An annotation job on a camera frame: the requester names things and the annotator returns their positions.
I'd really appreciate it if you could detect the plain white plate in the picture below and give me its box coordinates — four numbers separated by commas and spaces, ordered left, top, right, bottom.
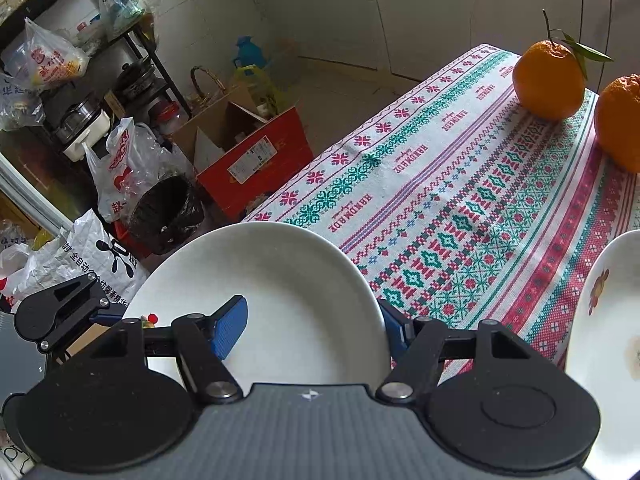
126, 222, 390, 391

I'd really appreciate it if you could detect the white plate with fruit print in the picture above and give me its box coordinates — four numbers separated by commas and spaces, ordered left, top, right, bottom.
565, 230, 640, 479

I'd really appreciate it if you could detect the black plastic bag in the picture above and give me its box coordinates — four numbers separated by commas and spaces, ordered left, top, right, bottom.
127, 174, 205, 255

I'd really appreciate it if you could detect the patterned tablecloth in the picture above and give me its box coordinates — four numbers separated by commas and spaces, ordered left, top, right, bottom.
250, 44, 639, 364

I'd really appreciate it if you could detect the white printed sack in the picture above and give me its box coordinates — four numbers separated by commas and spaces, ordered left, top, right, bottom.
2, 210, 149, 308

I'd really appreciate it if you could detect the red cardboard box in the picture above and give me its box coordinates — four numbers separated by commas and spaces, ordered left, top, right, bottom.
169, 84, 312, 222

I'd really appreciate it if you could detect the white red plastic bag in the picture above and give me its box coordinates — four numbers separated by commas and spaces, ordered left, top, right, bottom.
81, 117, 165, 223

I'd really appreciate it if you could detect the blue thermos jug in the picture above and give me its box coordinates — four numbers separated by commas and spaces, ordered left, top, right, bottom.
232, 36, 267, 68

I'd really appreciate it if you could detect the orange with leaf stem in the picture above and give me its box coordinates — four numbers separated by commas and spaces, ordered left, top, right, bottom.
512, 10, 613, 122

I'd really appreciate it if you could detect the black metal storage shelf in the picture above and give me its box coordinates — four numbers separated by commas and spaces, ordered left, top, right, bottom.
0, 0, 194, 162

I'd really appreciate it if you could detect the large bumpy orange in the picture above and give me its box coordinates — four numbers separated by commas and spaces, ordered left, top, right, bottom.
593, 74, 640, 174

